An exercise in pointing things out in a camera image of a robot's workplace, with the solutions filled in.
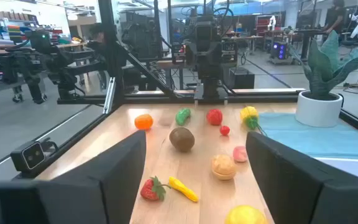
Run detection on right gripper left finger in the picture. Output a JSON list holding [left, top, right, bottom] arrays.
[[37, 129, 147, 224]]

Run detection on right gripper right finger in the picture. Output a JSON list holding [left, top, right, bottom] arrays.
[[246, 131, 358, 224]]

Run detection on red toy strawberry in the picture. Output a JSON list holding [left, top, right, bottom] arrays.
[[140, 175, 171, 202], [206, 108, 224, 126]]

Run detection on pink toy peach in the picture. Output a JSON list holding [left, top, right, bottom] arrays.
[[232, 146, 249, 163]]

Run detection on yellow-orange round toy fruit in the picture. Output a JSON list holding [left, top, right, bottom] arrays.
[[224, 205, 269, 224]]

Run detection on green toy cucumber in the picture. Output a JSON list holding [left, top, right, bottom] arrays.
[[175, 108, 192, 126]]

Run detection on orange toy fruit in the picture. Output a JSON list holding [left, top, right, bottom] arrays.
[[134, 113, 154, 131]]

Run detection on yellow toy corn green husk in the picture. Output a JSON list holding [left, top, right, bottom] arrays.
[[239, 106, 265, 134]]

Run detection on tan toy potato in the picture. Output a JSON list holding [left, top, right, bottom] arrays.
[[210, 154, 237, 181]]

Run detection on yellow toy banana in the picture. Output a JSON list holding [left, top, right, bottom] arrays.
[[168, 176, 200, 203]]

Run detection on brown toy kiwi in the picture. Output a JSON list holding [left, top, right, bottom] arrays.
[[168, 126, 196, 153]]

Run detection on black box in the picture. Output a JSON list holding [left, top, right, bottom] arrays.
[[228, 67, 256, 90]]

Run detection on light blue cloth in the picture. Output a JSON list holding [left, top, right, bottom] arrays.
[[257, 111, 358, 161]]

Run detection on computer tower blue lights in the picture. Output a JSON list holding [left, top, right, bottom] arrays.
[[270, 41, 288, 60]]

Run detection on plant in white pot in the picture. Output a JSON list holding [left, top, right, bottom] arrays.
[[287, 30, 358, 128]]

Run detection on person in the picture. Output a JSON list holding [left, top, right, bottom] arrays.
[[321, 0, 347, 35], [85, 23, 111, 63]]

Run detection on black aluminium table frame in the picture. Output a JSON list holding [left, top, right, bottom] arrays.
[[0, 0, 358, 184]]

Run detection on black table-level camera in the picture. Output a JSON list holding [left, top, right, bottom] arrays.
[[10, 140, 58, 174]]

